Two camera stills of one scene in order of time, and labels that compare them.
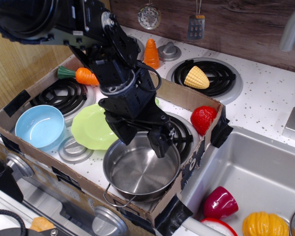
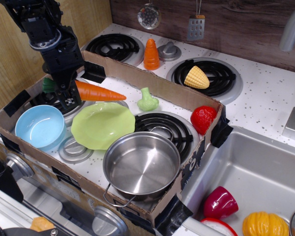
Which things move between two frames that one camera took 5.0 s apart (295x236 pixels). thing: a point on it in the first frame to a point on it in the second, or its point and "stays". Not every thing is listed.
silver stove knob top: x=169 y=52 stays
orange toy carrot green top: x=82 y=74 to x=85 y=92
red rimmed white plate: x=220 y=225 stays
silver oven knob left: x=19 y=165 stays
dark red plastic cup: x=219 y=202 stays
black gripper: x=131 y=96 to x=63 y=61
